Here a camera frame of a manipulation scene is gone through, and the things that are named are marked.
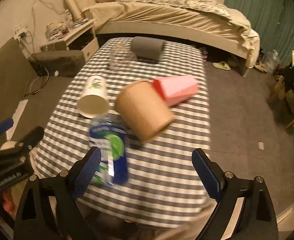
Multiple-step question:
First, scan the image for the blue lime plastic bottle cup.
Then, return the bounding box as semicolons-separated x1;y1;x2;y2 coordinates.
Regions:
89;114;129;186

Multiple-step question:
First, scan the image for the white paper cup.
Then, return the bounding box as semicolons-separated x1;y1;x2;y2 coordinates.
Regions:
77;76;109;119

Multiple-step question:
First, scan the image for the brown kraft paper cup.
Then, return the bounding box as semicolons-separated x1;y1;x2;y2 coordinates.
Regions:
114;80;175;144

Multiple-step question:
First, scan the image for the clear glass cup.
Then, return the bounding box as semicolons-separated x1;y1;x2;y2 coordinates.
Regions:
109;43;138;70

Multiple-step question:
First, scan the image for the pink faceted cup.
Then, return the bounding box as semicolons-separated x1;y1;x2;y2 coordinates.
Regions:
152;76;198;107

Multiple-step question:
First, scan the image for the grey cylindrical cup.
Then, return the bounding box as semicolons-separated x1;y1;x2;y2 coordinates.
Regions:
131;36;165;61

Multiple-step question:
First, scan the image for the left hand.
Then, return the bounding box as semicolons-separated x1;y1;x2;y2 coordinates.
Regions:
0;141;20;215

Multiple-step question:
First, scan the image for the white paper scrap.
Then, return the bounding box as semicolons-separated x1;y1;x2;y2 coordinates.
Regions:
258;142;264;150

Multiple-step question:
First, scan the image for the white bedside table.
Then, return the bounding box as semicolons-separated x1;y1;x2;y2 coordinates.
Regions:
40;19;99;62

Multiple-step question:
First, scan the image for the plastic water bottle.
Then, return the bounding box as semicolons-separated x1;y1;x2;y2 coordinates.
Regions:
65;9;74;29

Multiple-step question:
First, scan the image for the large clear water jug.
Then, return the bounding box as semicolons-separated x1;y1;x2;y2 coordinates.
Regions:
264;50;280;73

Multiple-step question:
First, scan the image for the light green slipper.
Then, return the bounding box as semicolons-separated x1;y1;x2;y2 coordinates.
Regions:
212;61;231;71

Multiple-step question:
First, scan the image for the sneaker under bed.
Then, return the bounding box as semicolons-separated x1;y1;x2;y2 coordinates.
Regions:
201;47;208;63

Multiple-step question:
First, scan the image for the bed with beige sheet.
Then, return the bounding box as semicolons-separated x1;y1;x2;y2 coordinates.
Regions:
65;0;261;76

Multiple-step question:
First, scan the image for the teal curtain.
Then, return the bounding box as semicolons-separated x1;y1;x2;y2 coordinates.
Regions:
224;0;294;66

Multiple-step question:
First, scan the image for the black cable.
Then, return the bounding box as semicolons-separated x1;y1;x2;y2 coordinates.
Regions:
23;31;50;97

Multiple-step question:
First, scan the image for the white wall power strip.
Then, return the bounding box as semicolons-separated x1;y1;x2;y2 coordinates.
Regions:
12;25;28;41

